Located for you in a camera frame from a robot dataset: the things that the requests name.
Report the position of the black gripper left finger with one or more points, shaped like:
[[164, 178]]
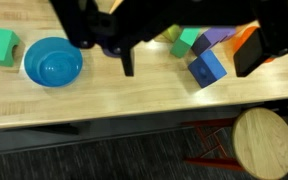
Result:
[[128, 63]]

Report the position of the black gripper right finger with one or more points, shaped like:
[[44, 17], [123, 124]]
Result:
[[250, 53]]

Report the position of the green arch block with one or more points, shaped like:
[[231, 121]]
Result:
[[0, 46]]

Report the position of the purple block with hole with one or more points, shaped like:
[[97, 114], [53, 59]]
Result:
[[214, 36]]

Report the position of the blue cube block with hole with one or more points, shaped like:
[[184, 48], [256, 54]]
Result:
[[209, 70]]

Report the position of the yellow triangle block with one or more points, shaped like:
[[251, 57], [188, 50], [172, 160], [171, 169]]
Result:
[[171, 32]]

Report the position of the long green block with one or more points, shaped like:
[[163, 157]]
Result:
[[184, 41]]

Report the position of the wooden butcher block table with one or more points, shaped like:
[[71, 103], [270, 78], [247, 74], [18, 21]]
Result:
[[117, 128]]

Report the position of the orange plastic bowl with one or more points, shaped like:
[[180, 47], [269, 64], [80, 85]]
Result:
[[242, 36]]

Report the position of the blue plastic bowl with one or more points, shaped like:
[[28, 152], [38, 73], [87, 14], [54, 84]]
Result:
[[53, 63]]

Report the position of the wooden stool with red legs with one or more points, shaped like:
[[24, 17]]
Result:
[[264, 143]]

